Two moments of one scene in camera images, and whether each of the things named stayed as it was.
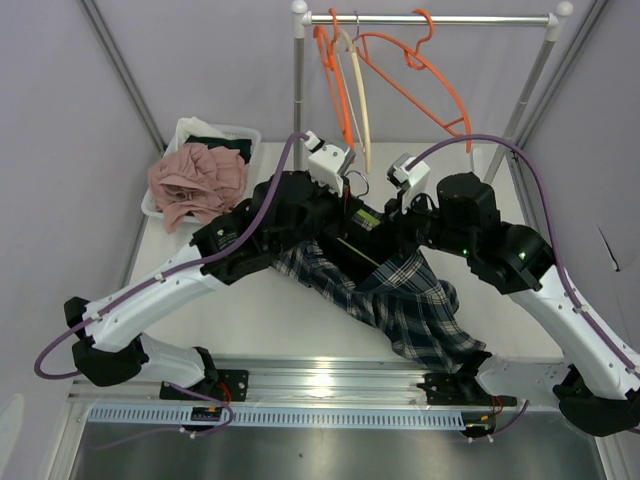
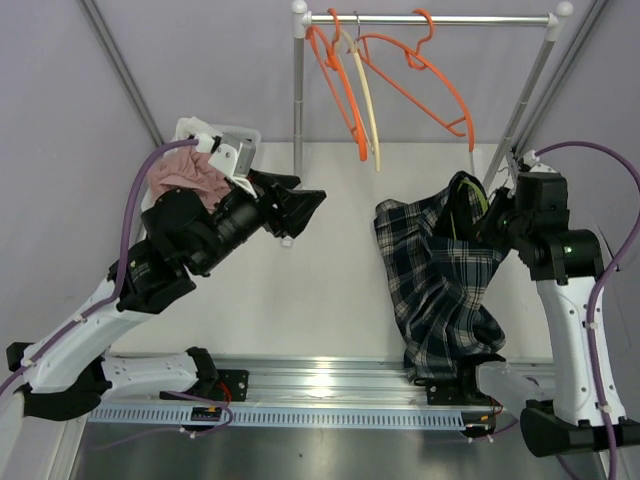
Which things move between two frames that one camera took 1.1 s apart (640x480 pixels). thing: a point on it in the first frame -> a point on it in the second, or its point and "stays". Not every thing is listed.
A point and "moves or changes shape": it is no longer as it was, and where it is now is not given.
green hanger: (369, 233) moves or changes shape
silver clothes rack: (301, 18) stays
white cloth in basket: (192, 126) stays
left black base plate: (231, 385) stays
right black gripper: (400, 222) -> (486, 230)
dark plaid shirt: (416, 308) moves or changes shape
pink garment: (198, 181) stays
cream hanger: (364, 141) -> (349, 55)
